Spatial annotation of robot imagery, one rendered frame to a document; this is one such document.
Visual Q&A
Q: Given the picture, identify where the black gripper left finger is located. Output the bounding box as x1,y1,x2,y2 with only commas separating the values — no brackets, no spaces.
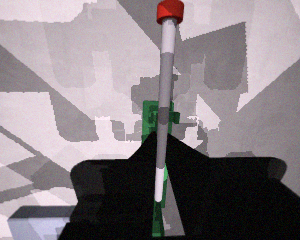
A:
70,131,157,227

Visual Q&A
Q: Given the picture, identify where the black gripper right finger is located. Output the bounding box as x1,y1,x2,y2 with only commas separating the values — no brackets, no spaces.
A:
165,133,288,235

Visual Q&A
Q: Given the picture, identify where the long grey pin with dark red head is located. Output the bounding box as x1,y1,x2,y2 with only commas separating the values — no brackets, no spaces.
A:
154,0,184,202

